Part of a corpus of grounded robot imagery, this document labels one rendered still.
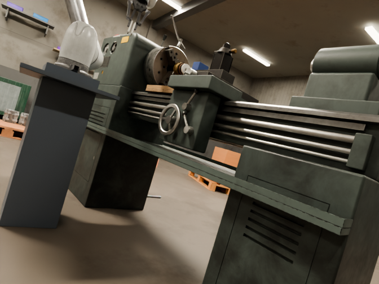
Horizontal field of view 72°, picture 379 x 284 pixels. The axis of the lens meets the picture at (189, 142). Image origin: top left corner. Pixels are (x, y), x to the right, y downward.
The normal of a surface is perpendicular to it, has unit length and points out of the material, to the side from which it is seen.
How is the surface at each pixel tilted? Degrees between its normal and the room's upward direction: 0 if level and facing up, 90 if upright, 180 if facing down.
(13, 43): 90
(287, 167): 90
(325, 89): 90
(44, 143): 90
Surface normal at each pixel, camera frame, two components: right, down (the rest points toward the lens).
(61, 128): 0.54, 0.16
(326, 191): -0.72, -0.22
